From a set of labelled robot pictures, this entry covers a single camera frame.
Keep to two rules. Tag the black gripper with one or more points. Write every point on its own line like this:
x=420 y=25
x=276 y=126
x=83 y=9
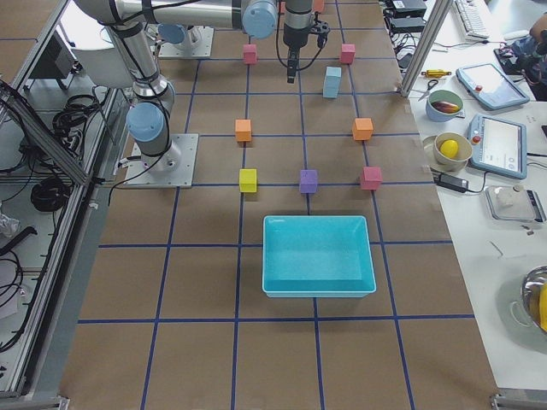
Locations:
x=293 y=38

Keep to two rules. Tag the light blue block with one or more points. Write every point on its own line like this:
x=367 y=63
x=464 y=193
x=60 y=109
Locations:
x=330 y=90
x=332 y=77

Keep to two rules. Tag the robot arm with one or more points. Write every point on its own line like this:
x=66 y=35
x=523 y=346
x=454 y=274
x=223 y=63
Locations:
x=295 y=21
x=148 y=121

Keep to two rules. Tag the near crimson block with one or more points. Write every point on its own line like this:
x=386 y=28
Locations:
x=250 y=54

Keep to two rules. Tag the crimson block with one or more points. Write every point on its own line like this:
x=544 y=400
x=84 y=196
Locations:
x=250 y=54
x=347 y=53
x=371 y=178

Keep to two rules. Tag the left far crimson block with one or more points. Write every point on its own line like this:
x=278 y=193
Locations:
x=347 y=53

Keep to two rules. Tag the near orange block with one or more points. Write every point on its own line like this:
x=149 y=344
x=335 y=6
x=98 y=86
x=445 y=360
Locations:
x=243 y=130

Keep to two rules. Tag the orange block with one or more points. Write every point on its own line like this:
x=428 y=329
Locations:
x=362 y=129
x=243 y=130

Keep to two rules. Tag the far orange block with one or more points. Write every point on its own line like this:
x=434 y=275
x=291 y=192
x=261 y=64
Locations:
x=362 y=129

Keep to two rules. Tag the black electronics box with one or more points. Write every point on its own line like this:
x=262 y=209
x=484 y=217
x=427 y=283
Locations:
x=404 y=16

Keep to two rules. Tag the right purple block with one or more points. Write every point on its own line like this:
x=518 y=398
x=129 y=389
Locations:
x=308 y=182

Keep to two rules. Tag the yellow block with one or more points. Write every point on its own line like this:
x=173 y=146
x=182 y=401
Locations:
x=247 y=180

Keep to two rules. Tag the brass cylinder tool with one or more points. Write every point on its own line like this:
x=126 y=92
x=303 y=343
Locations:
x=435 y=73

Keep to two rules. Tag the black scissors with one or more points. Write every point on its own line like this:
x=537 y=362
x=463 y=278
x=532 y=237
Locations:
x=430 y=85

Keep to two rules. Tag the right far crimson block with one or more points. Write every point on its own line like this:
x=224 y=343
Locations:
x=371 y=178

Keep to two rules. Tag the green bowl with fruit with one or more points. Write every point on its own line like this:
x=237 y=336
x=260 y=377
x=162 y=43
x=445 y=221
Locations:
x=443 y=105

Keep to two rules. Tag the white keyboard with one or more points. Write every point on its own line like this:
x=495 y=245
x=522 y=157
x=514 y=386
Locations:
x=469 y=19

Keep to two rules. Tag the bowl with lemon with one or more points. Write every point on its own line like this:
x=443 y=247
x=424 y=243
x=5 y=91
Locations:
x=447 y=152

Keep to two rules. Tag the far teach pendant tablet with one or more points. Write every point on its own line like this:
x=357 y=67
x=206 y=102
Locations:
x=491 y=87

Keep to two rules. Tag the teach pendant tablet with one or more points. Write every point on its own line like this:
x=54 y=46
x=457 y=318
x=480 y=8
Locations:
x=498 y=146
x=491 y=87

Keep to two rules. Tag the black power adapter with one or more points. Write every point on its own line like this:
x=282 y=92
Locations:
x=451 y=182

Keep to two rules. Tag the cyan plastic bin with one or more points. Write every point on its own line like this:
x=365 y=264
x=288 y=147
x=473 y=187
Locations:
x=317 y=256

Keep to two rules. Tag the near teach pendant tablet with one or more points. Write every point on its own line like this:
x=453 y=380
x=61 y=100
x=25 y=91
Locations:
x=498 y=146

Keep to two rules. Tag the person at desk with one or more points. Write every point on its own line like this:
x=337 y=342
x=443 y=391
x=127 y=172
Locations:
x=531 y=50

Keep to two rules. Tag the kitchen scale with object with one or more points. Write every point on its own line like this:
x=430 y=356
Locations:
x=514 y=203

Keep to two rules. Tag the steel bowl with banana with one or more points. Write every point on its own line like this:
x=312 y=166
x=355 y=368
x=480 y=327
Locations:
x=530 y=309

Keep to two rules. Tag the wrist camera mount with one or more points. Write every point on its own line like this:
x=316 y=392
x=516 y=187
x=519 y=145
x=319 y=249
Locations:
x=321 y=30

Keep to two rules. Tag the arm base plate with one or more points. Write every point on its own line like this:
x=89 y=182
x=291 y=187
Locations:
x=174 y=169
x=185 y=42

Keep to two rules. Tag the aluminium frame post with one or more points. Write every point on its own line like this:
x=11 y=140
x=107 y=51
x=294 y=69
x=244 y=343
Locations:
x=433 y=24

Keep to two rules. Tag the aluminium side frame rail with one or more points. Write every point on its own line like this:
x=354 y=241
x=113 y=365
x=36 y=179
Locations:
x=55 y=135

